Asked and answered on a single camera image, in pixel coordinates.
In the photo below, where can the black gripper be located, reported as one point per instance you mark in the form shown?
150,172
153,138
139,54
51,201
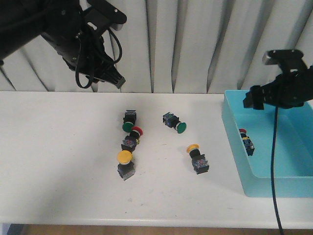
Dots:
80,48
283,92

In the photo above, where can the red button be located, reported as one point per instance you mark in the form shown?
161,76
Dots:
132,140
248,144

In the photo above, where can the yellow button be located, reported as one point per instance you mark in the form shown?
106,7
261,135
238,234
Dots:
125,167
199,162

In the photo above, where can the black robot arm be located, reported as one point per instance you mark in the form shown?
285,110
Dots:
23,20
306,82

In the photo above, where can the light blue plastic box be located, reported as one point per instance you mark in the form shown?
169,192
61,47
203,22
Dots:
293,159

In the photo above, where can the green button rear left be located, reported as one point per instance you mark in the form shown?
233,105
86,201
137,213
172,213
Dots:
129,120

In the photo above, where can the green button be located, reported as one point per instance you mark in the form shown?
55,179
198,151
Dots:
129,120
172,121

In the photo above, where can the grey pleated curtain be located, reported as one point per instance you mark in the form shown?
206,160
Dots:
208,46

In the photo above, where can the green button rear right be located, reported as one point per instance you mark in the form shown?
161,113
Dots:
172,121

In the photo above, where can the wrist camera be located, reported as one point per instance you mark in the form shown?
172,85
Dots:
288,60
101,15

